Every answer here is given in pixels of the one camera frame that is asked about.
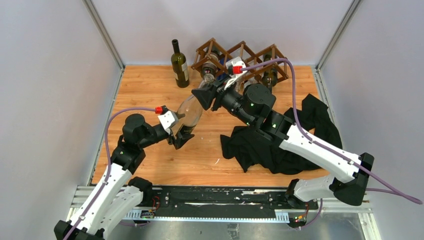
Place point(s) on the aluminium frame rail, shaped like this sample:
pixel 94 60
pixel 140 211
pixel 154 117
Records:
pixel 296 221

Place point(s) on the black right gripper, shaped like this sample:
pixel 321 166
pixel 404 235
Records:
pixel 214 98

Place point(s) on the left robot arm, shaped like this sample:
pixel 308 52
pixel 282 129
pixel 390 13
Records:
pixel 112 179

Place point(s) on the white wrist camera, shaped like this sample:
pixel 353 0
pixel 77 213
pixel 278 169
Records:
pixel 234 67
pixel 168 120

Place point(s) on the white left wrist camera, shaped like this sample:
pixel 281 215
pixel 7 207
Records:
pixel 168 120

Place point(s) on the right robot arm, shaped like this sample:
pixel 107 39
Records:
pixel 348 172

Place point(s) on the black cloth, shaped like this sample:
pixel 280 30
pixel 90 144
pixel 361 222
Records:
pixel 249 152

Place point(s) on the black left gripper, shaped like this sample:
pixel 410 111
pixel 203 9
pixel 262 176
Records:
pixel 172 136

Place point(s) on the brown wooden wine rack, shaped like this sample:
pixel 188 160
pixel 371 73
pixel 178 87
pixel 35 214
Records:
pixel 249 57

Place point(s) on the blue labelled clear bottle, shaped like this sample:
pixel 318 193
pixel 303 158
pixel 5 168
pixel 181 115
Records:
pixel 223 75

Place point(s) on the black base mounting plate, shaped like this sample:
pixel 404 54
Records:
pixel 221 203

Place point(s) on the dark green wine bottle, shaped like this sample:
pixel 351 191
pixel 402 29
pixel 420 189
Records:
pixel 179 66

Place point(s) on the brown bottle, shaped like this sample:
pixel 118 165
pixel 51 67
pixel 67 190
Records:
pixel 209 67

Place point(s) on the tall clear glass bottle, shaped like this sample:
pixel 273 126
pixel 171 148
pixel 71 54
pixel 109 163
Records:
pixel 189 114

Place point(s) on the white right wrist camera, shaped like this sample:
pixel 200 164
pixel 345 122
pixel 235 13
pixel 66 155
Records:
pixel 234 67

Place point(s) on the dark green bottle right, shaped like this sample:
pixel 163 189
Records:
pixel 270 76

